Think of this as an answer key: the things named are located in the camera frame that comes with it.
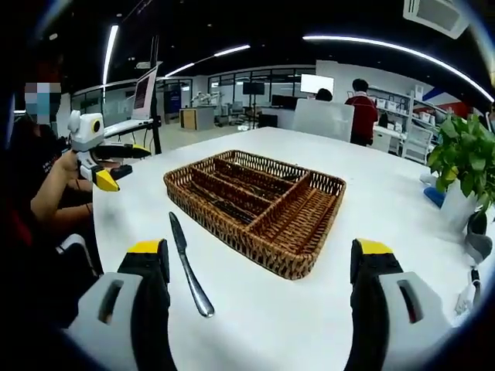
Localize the white storage shelf with bins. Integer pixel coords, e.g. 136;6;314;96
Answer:
367;87;446;129

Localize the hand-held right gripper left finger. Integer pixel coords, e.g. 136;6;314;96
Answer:
63;238;174;371

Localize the black small object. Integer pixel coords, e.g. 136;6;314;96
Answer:
108;164;134;181

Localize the black laptop stand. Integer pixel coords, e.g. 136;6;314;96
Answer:
149;35;164;155

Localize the wooden cabinet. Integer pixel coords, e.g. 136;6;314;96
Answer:
179;107;216;131

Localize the blue standing banner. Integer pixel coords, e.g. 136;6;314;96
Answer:
164;85;183;114

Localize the white cable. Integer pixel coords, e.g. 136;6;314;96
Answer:
456;266;483;315

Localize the green plant in white pot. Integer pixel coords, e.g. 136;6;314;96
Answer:
427;114;495;233

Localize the dark grey device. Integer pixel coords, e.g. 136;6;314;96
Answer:
463;210;494;264

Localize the bright white monitor screen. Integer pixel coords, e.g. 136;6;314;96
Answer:
300;73;335;94

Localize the person's left hand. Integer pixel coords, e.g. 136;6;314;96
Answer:
56;149;90;183

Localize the silver metal knife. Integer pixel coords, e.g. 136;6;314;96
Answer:
168;211;216;318

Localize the blue cloth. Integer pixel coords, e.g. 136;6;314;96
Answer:
423;186;446;208

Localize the white ceiling air conditioner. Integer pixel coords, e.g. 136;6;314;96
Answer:
402;0;471;39

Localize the white chair armrest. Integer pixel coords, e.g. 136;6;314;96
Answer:
56;233;94;271

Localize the white ceiling light strip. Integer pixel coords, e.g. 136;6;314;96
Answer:
214;44;251;58
165;62;196;77
302;35;484;104
102;25;120;86

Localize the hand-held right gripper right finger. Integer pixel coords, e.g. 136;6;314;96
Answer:
349;237;454;371

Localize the white office chair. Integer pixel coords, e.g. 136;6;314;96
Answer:
401;124;435;162

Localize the person's black clothing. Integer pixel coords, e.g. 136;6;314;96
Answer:
0;115;101;322

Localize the white partition panel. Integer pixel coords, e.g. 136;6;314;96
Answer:
292;98;356;144

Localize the brown wicker utensil storage basket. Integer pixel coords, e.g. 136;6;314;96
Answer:
163;149;347;280

